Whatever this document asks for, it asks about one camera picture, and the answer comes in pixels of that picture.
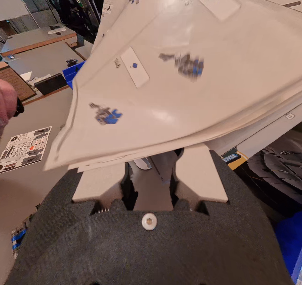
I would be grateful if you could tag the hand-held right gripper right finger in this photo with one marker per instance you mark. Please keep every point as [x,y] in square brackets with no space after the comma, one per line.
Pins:
[200,179]

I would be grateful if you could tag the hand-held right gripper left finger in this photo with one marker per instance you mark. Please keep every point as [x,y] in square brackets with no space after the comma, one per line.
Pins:
[99,186]

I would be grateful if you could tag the white lego instruction booklet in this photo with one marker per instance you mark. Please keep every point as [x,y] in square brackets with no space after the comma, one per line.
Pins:
[177,101]

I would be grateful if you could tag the small blue black lego assembly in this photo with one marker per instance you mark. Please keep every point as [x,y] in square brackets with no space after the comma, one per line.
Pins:
[17,239]

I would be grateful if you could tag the lego sticker sheet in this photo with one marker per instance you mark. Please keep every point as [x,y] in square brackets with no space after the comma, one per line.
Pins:
[23,148]

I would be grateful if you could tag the dark printed lego set box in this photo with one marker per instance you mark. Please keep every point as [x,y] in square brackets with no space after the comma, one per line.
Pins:
[276,171]

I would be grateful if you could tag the brown perforated board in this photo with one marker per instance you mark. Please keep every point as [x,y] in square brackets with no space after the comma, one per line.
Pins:
[14,83]

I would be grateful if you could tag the black flat case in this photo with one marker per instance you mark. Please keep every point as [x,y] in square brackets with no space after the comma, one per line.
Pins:
[50,83]

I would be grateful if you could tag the blue plastic bin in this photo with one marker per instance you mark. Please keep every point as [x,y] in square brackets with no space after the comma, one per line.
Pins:
[72,74]
[287,242]

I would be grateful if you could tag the grey table with wooden edge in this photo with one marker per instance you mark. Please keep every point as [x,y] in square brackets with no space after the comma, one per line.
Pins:
[35,38]

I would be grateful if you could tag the metal rack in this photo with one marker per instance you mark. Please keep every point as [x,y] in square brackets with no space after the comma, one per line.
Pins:
[87,7]

